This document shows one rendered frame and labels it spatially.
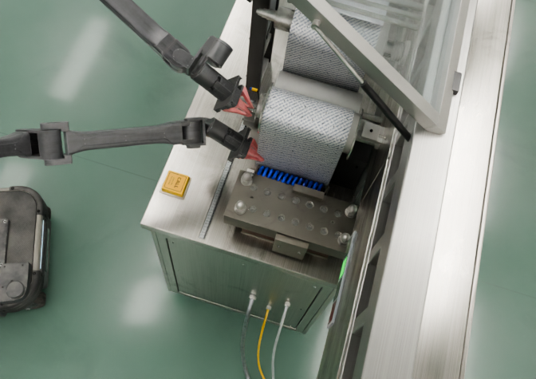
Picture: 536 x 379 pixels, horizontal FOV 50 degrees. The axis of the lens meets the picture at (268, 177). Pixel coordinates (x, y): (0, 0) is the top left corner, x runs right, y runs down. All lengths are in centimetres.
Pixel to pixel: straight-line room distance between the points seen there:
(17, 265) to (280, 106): 142
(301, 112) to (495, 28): 57
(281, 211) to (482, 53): 71
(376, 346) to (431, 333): 28
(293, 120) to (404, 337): 74
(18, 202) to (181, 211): 104
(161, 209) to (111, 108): 135
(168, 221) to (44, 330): 109
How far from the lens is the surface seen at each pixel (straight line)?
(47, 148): 156
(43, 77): 331
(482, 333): 292
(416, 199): 110
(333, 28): 100
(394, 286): 103
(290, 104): 156
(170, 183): 186
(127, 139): 159
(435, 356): 126
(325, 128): 155
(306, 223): 171
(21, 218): 268
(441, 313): 128
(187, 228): 183
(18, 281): 250
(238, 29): 223
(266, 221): 170
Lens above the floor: 261
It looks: 64 degrees down
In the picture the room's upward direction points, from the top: 11 degrees clockwise
